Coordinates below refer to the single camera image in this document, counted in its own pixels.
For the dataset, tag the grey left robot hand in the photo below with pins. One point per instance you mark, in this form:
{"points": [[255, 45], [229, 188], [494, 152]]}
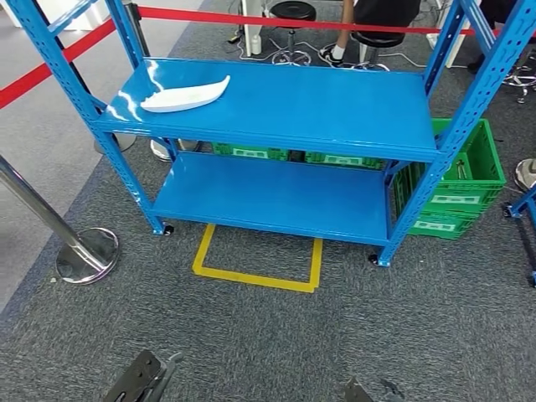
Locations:
{"points": [[161, 383]]}

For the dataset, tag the white curved plastic part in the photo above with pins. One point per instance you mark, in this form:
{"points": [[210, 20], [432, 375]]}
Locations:
{"points": [[184, 97]]}

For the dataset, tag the blue metal shelf rack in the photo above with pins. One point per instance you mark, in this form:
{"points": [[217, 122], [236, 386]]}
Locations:
{"points": [[293, 105]]}

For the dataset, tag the chrome stanchion with round base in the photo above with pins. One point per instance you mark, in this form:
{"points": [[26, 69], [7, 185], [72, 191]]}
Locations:
{"points": [[84, 258]]}

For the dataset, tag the short red barrier belt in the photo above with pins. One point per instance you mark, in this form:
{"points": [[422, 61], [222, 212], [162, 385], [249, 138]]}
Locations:
{"points": [[33, 80]]}

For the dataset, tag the white plastic bottle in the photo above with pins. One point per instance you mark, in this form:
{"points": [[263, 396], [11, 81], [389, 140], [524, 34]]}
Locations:
{"points": [[256, 45]]}

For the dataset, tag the white desk panel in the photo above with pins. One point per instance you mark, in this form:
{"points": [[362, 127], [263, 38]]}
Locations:
{"points": [[251, 22], [454, 28]]}

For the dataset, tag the long red barrier belt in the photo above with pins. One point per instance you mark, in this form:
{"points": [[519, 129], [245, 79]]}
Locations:
{"points": [[293, 22]]}

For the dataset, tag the black round swivel stool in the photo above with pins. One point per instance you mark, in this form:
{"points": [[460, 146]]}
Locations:
{"points": [[521, 77], [377, 40], [293, 10]]}

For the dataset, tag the person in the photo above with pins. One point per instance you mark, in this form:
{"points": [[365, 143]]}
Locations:
{"points": [[385, 10], [494, 8]]}

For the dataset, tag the chrome round stanchion base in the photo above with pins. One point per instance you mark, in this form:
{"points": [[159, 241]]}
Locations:
{"points": [[527, 175]]}

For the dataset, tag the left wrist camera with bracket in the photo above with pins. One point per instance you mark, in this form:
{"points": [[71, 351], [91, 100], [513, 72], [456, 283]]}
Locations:
{"points": [[134, 380]]}

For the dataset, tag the black stanchion post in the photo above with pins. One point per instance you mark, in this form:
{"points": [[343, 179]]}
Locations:
{"points": [[121, 143], [138, 28]]}

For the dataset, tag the blue metal rack frame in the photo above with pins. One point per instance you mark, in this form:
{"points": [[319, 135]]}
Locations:
{"points": [[523, 208]]}

